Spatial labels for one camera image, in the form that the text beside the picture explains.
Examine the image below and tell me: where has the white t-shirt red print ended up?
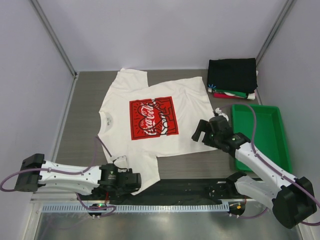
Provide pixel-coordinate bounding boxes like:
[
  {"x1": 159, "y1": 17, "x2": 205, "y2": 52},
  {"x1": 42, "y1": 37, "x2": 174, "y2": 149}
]
[{"x1": 98, "y1": 68, "x2": 213, "y2": 191}]

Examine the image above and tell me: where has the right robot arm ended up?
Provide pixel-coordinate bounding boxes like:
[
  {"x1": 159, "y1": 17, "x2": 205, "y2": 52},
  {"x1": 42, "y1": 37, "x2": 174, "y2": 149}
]
[{"x1": 191, "y1": 115, "x2": 318, "y2": 229}]

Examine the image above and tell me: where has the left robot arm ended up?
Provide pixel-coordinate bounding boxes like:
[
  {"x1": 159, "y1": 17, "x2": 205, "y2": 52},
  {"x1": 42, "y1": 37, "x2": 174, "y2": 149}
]
[{"x1": 14, "y1": 153, "x2": 142, "y2": 200}]

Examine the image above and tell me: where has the folded red t-shirt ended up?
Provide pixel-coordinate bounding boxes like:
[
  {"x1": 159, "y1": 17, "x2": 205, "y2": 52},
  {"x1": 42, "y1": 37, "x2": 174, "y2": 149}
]
[{"x1": 213, "y1": 92, "x2": 232, "y2": 99}]

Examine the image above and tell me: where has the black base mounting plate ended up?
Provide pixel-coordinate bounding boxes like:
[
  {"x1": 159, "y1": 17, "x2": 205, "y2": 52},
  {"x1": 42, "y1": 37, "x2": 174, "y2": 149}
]
[{"x1": 80, "y1": 178, "x2": 244, "y2": 206}]

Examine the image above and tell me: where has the folded green t-shirt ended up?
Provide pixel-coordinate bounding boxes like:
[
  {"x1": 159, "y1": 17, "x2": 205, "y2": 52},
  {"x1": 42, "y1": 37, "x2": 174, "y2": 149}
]
[{"x1": 223, "y1": 91, "x2": 249, "y2": 99}]

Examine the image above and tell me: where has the folded white t-shirt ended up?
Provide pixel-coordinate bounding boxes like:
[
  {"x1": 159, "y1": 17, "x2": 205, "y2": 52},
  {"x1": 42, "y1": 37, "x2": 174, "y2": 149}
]
[{"x1": 246, "y1": 92, "x2": 256, "y2": 100}]

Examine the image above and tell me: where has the green plastic tray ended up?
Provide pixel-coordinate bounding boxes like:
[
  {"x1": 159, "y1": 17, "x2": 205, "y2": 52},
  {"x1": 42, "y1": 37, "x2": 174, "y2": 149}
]
[{"x1": 231, "y1": 104, "x2": 292, "y2": 174}]

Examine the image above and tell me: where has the aluminium extrusion crossbar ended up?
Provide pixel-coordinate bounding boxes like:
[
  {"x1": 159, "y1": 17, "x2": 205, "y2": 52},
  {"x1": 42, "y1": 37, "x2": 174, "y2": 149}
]
[{"x1": 30, "y1": 191, "x2": 78, "y2": 203}]

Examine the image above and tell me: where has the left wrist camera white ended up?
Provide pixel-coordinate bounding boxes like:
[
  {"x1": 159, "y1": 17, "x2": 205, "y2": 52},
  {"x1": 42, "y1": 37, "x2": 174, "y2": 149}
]
[{"x1": 111, "y1": 155, "x2": 128, "y2": 169}]

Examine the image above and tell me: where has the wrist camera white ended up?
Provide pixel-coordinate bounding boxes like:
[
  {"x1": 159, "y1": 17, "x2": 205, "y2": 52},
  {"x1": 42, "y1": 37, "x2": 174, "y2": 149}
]
[
  {"x1": 213, "y1": 107, "x2": 229, "y2": 121},
  {"x1": 111, "y1": 155, "x2": 128, "y2": 169}
]

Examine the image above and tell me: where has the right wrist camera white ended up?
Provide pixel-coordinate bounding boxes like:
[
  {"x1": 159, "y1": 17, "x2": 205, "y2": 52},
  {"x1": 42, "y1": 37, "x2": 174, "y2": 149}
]
[{"x1": 213, "y1": 107, "x2": 229, "y2": 121}]

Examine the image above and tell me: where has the slotted cable duct rail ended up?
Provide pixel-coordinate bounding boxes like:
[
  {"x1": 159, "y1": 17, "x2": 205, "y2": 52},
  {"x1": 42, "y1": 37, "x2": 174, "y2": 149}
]
[{"x1": 41, "y1": 202, "x2": 230, "y2": 213}]

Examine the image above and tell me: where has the right aluminium frame post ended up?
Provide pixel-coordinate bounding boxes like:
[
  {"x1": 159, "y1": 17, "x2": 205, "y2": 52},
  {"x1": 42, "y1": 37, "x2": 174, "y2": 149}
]
[{"x1": 256, "y1": 0, "x2": 297, "y2": 66}]

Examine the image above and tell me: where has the aluminium frame post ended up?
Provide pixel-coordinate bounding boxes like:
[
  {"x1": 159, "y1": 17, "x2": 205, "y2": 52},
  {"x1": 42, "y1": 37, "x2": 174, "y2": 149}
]
[
  {"x1": 256, "y1": 0, "x2": 297, "y2": 66},
  {"x1": 29, "y1": 0, "x2": 77, "y2": 79}
]

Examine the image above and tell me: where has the left aluminium frame post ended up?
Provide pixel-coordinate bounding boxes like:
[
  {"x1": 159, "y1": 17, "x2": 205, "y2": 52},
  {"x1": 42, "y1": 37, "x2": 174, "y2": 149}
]
[{"x1": 29, "y1": 0, "x2": 77, "y2": 79}]

